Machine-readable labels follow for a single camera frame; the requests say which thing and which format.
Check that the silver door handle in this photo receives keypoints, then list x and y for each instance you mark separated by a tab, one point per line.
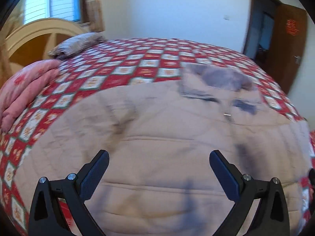
297	59

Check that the brown wooden door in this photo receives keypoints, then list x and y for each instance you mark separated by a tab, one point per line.
280	63

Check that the cream wooden headboard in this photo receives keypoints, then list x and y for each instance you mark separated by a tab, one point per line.
32	42

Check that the red patterned bed cover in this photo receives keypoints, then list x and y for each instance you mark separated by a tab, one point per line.
106	65

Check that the red double happiness decal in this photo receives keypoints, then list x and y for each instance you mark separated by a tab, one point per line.
291	27

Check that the pink folded quilt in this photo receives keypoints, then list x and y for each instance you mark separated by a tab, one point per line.
21	89

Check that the right beige curtain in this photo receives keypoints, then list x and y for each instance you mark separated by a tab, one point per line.
95	15

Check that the white wall switch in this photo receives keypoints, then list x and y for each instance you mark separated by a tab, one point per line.
226	17

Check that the striped pillow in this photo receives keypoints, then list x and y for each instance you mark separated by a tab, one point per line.
75	45

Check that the window with blue frame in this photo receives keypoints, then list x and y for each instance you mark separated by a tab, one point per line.
40	9

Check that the dark wooden door frame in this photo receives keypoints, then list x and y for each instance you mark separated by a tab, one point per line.
260	26

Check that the lilac quilted puffer jacket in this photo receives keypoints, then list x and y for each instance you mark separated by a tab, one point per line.
159	137

